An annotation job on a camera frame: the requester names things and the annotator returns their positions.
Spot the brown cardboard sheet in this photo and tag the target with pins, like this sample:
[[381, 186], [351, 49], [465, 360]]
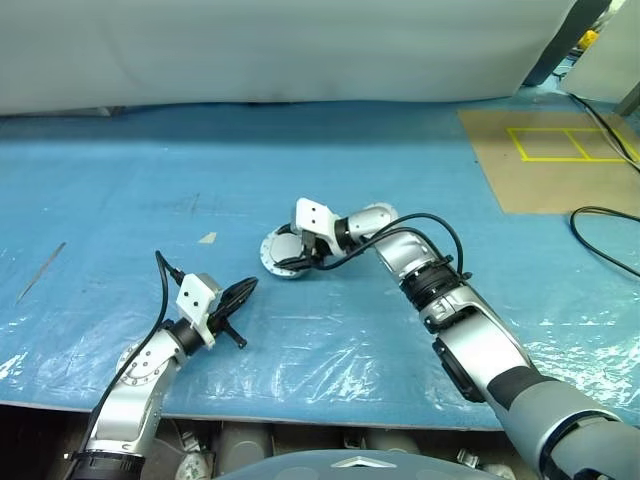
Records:
[[540, 185]]

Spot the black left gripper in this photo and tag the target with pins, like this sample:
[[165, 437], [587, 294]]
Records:
[[222, 322]]

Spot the grey metal post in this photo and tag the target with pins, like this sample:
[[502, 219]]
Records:
[[631, 102]]

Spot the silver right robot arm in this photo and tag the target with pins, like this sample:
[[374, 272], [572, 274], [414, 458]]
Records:
[[500, 350]]

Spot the blue plastic table cover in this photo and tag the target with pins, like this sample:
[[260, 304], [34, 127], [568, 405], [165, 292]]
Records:
[[350, 175]]

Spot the white backdrop sheet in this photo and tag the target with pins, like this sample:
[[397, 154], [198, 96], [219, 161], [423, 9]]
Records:
[[250, 50]]

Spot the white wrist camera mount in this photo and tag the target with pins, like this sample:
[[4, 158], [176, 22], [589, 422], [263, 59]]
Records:
[[312, 215], [192, 300]]

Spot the pale tape scrap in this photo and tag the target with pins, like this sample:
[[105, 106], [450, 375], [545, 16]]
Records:
[[208, 238]]

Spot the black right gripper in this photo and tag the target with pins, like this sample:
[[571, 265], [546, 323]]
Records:
[[317, 252]]

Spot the grey cylinder under table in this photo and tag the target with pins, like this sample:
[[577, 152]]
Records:
[[245, 442], [392, 441]]

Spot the grey rounded cover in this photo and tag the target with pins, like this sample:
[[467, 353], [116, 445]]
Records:
[[350, 467]]

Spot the dark grey slanted pole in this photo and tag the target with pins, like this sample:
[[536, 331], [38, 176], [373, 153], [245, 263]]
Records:
[[560, 45]]

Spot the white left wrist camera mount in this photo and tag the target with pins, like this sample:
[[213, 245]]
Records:
[[192, 300]]

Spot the white board panel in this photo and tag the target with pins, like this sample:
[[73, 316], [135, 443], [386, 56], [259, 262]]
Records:
[[605, 65]]

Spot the small yellow object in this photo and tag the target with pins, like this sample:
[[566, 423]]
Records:
[[589, 39]]

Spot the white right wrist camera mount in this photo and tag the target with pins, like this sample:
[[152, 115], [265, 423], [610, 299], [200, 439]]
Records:
[[312, 215]]

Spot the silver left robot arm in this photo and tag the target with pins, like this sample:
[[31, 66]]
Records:
[[130, 400]]

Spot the round metal flange part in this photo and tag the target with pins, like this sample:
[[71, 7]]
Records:
[[280, 247]]

